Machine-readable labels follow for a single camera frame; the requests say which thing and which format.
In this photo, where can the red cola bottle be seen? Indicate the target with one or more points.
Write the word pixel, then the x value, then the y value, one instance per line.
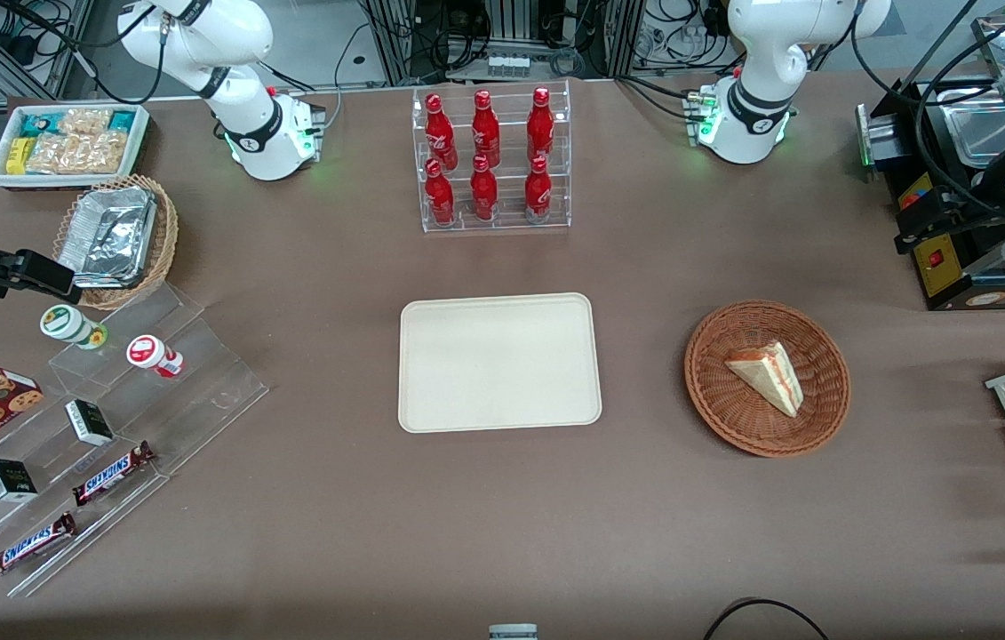
pixel 440 197
pixel 540 129
pixel 485 132
pixel 538 194
pixel 440 133
pixel 483 194

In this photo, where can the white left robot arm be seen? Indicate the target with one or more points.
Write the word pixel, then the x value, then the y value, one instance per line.
pixel 760 53

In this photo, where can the aluminium foil container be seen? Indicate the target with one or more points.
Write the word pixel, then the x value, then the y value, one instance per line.
pixel 107 236

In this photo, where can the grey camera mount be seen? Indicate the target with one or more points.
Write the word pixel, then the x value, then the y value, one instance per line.
pixel 513 632

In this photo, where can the teal snack packet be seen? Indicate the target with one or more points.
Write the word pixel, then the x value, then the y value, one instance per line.
pixel 40 124
pixel 122 120

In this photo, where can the small black box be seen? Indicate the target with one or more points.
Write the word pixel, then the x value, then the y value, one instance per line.
pixel 9 480
pixel 90 423

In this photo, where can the black food warmer machine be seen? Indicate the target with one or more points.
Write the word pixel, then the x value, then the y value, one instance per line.
pixel 942 267

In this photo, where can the grey box with green light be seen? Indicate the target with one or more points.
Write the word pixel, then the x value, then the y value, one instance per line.
pixel 882 138

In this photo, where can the large brown wicker basket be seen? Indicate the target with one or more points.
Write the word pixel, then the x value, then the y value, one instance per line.
pixel 724 400

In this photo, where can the clear acrylic stepped shelf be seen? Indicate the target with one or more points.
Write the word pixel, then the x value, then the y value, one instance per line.
pixel 200 400

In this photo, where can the yellow snack packet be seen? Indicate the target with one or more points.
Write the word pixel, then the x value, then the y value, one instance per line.
pixel 17 156

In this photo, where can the green lid yogurt cup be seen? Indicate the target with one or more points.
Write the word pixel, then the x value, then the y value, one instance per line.
pixel 67 323

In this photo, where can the clear acrylic bottle rack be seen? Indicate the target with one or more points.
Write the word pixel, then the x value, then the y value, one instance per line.
pixel 506 222

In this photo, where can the beige rectangular tray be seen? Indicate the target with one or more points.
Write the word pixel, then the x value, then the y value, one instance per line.
pixel 498 363

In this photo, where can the triangle sandwich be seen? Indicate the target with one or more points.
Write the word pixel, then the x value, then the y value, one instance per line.
pixel 767 378

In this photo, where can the clear cracker bag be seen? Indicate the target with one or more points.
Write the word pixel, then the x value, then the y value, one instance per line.
pixel 53 154
pixel 84 122
pixel 102 153

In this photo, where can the white snack bin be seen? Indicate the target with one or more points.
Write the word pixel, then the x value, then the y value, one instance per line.
pixel 0 178

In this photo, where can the Snickers bar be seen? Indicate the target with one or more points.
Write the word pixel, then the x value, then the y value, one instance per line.
pixel 111 473
pixel 29 545

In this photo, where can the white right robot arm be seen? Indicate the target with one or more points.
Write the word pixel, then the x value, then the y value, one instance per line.
pixel 235 89

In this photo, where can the small tan wicker basket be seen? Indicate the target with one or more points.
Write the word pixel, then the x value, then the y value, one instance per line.
pixel 166 236

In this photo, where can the red lid yogurt cup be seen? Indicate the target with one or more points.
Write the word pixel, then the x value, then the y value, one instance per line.
pixel 147 352

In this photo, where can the steel pan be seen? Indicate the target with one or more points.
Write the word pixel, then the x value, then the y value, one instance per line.
pixel 977 133

